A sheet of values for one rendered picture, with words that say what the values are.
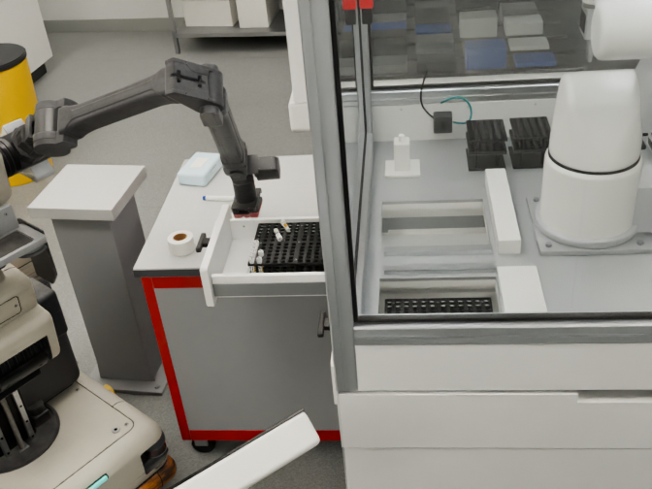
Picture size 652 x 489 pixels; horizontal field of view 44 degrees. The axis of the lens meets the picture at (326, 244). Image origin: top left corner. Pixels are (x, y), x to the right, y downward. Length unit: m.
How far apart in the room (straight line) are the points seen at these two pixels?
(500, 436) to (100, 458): 1.24
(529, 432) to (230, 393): 1.14
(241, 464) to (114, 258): 1.68
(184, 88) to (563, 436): 0.96
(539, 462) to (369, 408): 0.34
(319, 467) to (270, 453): 1.54
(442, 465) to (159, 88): 0.90
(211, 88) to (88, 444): 1.19
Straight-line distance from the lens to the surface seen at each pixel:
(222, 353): 2.33
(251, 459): 1.03
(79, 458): 2.40
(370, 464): 1.58
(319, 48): 1.10
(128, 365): 2.94
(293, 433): 1.05
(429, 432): 1.51
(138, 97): 1.65
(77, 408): 2.55
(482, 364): 1.40
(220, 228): 1.96
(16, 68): 4.32
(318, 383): 2.36
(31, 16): 5.85
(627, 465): 1.62
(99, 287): 2.74
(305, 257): 1.86
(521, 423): 1.51
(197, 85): 1.61
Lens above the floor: 1.95
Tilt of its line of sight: 34 degrees down
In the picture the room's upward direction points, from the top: 5 degrees counter-clockwise
